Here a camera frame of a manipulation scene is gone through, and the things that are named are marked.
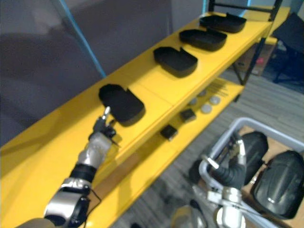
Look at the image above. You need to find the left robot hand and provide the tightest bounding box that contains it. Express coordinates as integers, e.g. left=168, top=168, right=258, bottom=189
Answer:
left=92, top=106, right=119, bottom=147

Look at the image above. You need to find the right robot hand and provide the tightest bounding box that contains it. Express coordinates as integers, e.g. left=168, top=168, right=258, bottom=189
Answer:
left=201, top=133, right=247, bottom=190

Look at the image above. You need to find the black plastic housing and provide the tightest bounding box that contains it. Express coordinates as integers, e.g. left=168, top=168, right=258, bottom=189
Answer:
left=237, top=132, right=269, bottom=189
left=251, top=150, right=304, bottom=220
left=153, top=46, right=199, bottom=78
left=199, top=13, right=247, bottom=34
left=98, top=83, right=146, bottom=127
left=179, top=28, right=228, bottom=52

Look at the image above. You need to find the narrow yellow shelf board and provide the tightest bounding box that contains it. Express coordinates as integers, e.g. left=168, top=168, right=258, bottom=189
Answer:
left=90, top=77, right=246, bottom=228

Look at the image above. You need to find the small black square part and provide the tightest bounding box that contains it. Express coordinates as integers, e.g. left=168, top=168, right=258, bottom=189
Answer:
left=180, top=108, right=197, bottom=123
left=160, top=124, right=178, bottom=142

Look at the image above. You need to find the brown cardboard box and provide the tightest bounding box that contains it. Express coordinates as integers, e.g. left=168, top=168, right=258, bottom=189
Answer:
left=237, top=42, right=277, bottom=76

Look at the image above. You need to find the black chair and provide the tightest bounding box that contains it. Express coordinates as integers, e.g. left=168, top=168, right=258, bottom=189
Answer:
left=271, top=11, right=304, bottom=84

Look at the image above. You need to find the blue strip on wall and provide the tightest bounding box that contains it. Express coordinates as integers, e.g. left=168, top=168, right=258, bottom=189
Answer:
left=58, top=0, right=107, bottom=78

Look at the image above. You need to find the black metal shelf frame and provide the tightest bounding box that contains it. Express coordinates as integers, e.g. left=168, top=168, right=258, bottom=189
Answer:
left=208, top=0, right=284, bottom=103

